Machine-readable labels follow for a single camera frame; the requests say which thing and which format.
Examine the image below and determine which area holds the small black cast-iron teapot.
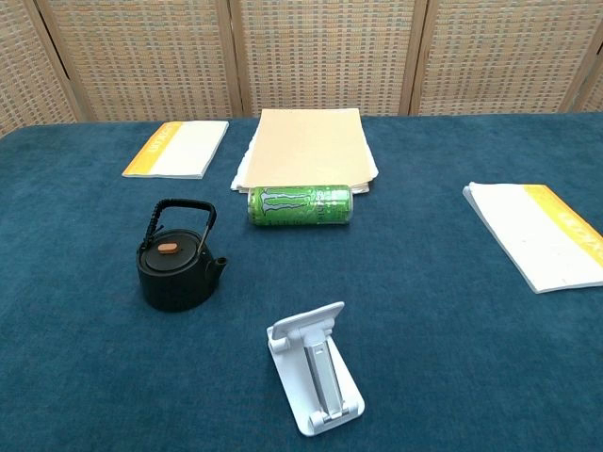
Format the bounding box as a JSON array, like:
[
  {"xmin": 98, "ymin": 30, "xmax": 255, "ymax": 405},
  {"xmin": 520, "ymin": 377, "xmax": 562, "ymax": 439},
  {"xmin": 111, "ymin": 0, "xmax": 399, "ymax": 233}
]
[{"xmin": 137, "ymin": 198, "xmax": 228, "ymax": 313}]

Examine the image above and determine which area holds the green energy drink can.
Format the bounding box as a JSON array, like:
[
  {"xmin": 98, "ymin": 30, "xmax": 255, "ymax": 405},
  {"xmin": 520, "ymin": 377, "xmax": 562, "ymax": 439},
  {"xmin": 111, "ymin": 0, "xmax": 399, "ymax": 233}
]
[{"xmin": 247, "ymin": 184, "xmax": 354, "ymax": 228}]

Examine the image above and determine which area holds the beige paper stack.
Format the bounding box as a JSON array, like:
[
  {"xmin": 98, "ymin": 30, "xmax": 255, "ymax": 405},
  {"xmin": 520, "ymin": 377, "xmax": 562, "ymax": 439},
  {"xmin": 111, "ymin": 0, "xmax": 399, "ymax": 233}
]
[{"xmin": 230, "ymin": 108, "xmax": 380, "ymax": 195}]

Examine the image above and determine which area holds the yellow and white booklet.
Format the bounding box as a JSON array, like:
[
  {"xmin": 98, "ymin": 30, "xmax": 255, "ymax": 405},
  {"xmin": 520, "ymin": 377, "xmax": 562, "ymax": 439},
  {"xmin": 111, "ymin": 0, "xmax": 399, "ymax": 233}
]
[
  {"xmin": 122, "ymin": 121, "xmax": 230, "ymax": 181},
  {"xmin": 463, "ymin": 181, "xmax": 603, "ymax": 296}
]

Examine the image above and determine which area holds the white folding phone stand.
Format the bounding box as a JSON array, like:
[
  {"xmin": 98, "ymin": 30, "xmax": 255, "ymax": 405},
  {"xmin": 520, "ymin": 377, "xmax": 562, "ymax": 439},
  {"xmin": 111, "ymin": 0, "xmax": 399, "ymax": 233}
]
[{"xmin": 266, "ymin": 301, "xmax": 367, "ymax": 436}]

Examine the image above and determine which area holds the woven folding screen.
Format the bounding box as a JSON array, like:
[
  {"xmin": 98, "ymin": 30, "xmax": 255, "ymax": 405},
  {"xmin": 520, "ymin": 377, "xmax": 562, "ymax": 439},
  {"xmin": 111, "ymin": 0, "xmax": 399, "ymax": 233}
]
[{"xmin": 0, "ymin": 0, "xmax": 603, "ymax": 140}]

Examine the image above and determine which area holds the blue felt table cover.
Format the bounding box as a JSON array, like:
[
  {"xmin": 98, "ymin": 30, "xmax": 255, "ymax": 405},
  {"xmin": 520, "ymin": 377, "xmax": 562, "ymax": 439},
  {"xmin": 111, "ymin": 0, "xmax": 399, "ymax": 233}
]
[{"xmin": 0, "ymin": 110, "xmax": 603, "ymax": 452}]

